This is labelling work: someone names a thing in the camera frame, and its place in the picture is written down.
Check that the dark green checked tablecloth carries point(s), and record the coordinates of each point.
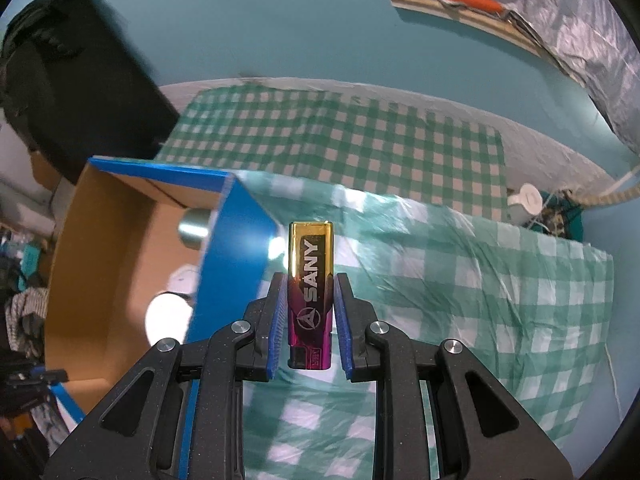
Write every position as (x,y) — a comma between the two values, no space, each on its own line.
(325,135)

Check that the round silver disc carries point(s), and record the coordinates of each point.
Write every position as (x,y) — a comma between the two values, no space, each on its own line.
(192,230)

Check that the white cup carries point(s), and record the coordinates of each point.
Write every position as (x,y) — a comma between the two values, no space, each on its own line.
(525,202)

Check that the pale green checked plastic sheet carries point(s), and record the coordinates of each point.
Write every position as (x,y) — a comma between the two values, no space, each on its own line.
(475,285)

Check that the white octagonal case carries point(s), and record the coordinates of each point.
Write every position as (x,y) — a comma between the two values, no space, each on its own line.
(182,280)

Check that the grey patterned cloth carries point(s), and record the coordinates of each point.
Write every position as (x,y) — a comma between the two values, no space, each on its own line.
(25,320)

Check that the teal packet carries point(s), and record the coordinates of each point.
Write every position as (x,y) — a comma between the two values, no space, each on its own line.
(31,257)

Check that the pink and gold lighter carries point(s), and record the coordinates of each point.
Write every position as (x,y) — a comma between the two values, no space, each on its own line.
(310,285)

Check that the white power adapter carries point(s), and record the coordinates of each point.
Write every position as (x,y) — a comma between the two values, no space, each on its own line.
(165,320)

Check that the silver plastic tarp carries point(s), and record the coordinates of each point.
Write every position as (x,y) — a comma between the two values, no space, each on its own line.
(575,25)

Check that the black cloth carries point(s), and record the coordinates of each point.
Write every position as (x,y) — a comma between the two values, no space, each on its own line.
(65,70)

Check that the blue-rimmed cardboard box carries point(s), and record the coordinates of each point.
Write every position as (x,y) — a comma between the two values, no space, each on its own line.
(100,260)

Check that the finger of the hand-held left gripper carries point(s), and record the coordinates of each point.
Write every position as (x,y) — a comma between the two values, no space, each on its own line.
(47,374)

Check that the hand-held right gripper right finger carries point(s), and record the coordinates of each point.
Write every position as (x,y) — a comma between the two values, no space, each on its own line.
(345,327)

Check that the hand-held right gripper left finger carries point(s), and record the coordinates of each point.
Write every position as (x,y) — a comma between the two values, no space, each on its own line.
(277,327)

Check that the dark green mesh bag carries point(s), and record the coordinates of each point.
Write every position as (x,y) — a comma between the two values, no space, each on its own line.
(565,222)

